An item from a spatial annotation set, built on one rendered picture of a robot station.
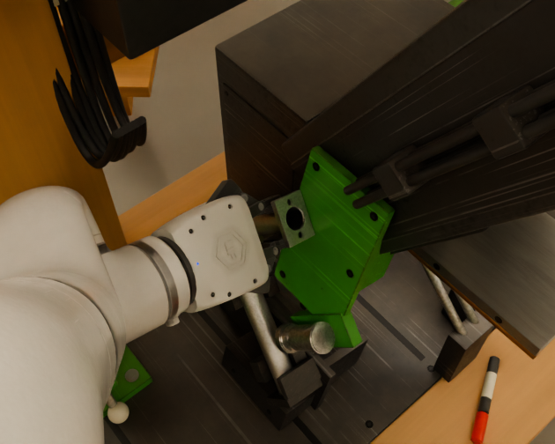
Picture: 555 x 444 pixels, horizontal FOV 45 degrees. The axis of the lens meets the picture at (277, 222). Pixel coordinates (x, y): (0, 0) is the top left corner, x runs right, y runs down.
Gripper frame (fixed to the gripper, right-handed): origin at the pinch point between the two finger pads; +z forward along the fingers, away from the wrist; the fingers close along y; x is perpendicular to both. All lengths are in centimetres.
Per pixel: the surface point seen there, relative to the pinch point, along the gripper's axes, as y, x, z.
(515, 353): -32.0, -4.3, 31.7
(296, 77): 15.1, 2.0, 11.8
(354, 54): 15.7, -1.2, 19.7
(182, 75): 36, 162, 112
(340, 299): -10.8, -3.2, 2.7
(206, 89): 28, 153, 114
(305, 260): -5.8, 0.8, 2.9
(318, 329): -13.6, -0.2, 0.8
